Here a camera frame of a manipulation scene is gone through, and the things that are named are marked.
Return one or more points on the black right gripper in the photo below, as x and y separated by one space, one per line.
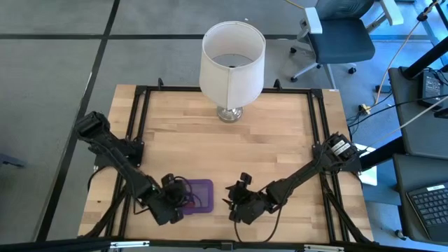
253 206

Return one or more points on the white shade silver table lamp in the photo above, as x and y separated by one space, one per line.
227 87

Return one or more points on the black power adapter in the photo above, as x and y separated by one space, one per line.
431 87

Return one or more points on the purple plastic supply box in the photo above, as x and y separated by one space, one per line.
203 196

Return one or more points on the dark grey side table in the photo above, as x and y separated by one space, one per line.
409 175
409 140

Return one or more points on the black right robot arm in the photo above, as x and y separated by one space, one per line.
301 175

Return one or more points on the black aluminium table frame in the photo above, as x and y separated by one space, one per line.
175 89

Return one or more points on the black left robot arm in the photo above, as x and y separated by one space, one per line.
119 161

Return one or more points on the black front crossbar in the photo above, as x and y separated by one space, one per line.
70 245

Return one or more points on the black diagonal pole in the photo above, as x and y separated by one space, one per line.
425 61

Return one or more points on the black laptop keyboard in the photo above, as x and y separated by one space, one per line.
432 206

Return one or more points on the white paper sheet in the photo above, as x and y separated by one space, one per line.
369 176

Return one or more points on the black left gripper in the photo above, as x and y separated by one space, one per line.
164 206

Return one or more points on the dark blue office chair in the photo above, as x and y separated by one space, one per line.
339 42

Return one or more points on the black caster wheel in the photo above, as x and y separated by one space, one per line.
400 234

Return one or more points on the silver metal bracket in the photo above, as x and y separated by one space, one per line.
323 248
129 244

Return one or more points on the yellow power plug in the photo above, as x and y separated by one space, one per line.
365 109

